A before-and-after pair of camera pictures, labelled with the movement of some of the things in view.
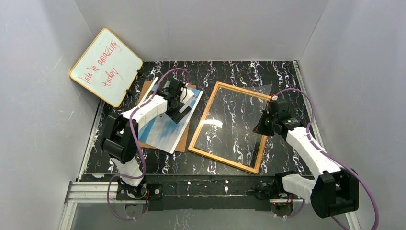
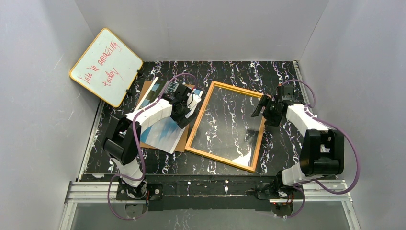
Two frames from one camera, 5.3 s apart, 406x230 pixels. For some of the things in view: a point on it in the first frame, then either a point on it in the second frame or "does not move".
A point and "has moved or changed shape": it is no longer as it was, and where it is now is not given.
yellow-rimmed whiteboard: [107, 68] does not move
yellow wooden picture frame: [203, 119] has moved or changed shape
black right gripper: [263, 122] -> [268, 107]
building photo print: [163, 132] does not move
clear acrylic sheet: [228, 130] has moved or changed shape
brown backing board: [181, 144] does not move
